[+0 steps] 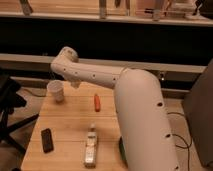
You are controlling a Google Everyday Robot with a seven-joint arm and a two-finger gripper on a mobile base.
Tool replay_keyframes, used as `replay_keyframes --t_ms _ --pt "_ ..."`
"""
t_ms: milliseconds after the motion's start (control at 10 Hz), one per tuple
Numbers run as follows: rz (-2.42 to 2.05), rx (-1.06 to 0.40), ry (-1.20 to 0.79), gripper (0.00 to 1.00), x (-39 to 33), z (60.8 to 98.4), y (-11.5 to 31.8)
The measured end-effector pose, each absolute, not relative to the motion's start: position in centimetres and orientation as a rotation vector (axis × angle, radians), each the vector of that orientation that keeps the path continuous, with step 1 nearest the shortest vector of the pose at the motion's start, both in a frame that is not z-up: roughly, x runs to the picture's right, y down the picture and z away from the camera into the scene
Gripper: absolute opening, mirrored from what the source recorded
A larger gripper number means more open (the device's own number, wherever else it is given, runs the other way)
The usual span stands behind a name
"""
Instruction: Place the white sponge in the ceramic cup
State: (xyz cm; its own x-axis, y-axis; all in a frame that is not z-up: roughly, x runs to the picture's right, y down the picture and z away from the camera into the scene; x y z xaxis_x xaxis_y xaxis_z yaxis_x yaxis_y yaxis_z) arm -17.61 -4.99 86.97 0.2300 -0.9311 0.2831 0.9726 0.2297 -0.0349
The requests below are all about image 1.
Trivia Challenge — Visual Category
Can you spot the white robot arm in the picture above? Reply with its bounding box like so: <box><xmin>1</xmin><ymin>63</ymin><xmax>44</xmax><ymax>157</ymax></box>
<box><xmin>51</xmin><ymin>47</ymin><xmax>180</xmax><ymax>171</ymax></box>

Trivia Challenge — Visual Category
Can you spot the white ceramic cup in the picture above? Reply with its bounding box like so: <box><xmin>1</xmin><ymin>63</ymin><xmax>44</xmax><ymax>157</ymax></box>
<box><xmin>47</xmin><ymin>80</ymin><xmax>64</xmax><ymax>102</ymax></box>

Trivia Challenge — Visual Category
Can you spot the black cable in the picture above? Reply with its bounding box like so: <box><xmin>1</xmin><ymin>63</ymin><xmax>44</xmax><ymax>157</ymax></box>
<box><xmin>166</xmin><ymin>111</ymin><xmax>193</xmax><ymax>171</ymax></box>

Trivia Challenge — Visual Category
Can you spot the black office chair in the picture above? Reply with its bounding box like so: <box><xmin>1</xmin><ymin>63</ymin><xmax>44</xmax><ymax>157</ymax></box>
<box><xmin>0</xmin><ymin>68</ymin><xmax>38</xmax><ymax>154</ymax></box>

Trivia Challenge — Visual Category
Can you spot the dark green round base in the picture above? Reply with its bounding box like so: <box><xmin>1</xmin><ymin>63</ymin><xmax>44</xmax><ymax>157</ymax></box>
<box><xmin>119</xmin><ymin>137</ymin><xmax>128</xmax><ymax>166</ymax></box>

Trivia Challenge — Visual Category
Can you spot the dark cabinet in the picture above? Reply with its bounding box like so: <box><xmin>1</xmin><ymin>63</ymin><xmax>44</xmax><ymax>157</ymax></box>
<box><xmin>182</xmin><ymin>59</ymin><xmax>213</xmax><ymax>170</ymax></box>

